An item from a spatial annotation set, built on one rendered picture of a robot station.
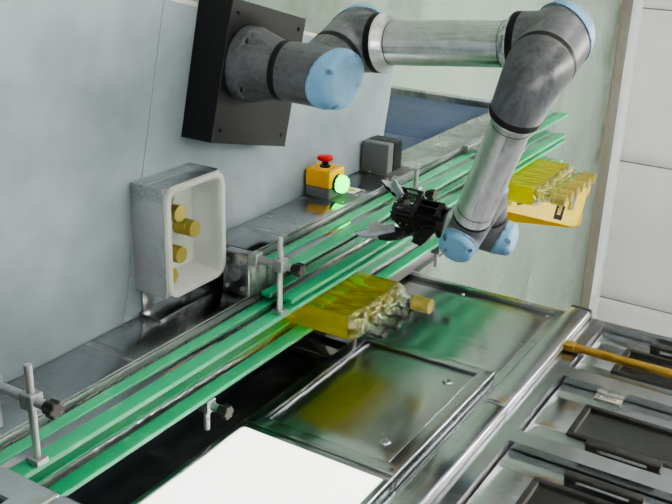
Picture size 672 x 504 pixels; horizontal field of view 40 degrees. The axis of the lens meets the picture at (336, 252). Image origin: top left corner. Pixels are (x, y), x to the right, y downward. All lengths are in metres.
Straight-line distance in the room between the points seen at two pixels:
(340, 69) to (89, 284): 0.61
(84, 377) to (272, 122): 0.69
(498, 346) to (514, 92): 0.87
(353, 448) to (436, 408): 0.23
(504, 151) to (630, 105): 6.12
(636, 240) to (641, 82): 1.29
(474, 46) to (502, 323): 0.90
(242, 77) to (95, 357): 0.59
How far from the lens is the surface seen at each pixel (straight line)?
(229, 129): 1.88
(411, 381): 2.04
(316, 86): 1.75
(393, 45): 1.82
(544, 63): 1.60
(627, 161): 7.88
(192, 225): 1.86
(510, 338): 2.35
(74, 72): 1.66
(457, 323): 2.39
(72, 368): 1.72
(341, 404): 1.94
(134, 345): 1.78
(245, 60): 1.82
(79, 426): 1.59
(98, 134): 1.72
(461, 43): 1.75
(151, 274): 1.83
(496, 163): 1.69
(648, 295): 8.15
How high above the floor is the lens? 1.94
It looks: 28 degrees down
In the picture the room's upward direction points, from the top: 104 degrees clockwise
